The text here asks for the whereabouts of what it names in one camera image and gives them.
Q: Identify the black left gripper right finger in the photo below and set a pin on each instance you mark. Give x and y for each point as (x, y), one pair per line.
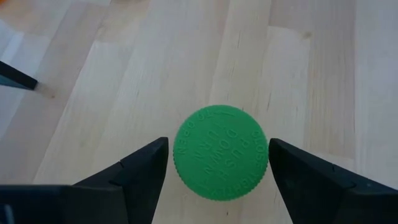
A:
(326, 196)

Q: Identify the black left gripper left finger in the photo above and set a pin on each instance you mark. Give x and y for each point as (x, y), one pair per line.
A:
(118, 196)

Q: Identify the green-capped medicine bottle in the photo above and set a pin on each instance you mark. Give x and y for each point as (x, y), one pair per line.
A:
(220, 152)

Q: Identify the black metal shelf frame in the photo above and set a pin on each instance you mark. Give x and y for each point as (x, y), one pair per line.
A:
(15, 77)

